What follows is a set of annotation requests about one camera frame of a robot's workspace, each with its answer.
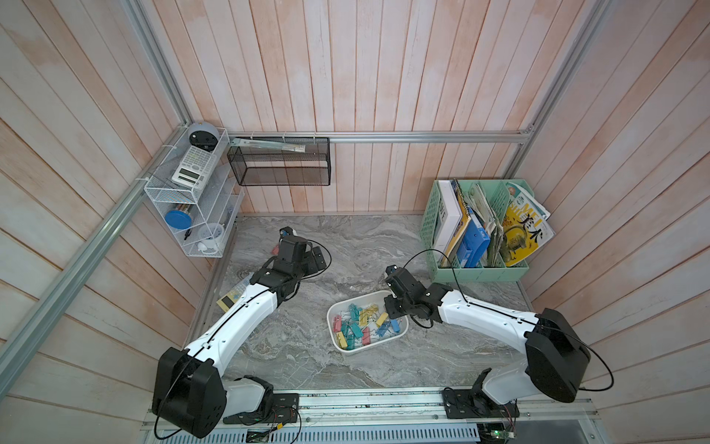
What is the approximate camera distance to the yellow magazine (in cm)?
88

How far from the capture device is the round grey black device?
32.0 inches

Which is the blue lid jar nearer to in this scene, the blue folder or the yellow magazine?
the blue folder

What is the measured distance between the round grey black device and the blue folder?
83 cm

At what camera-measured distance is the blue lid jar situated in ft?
2.55
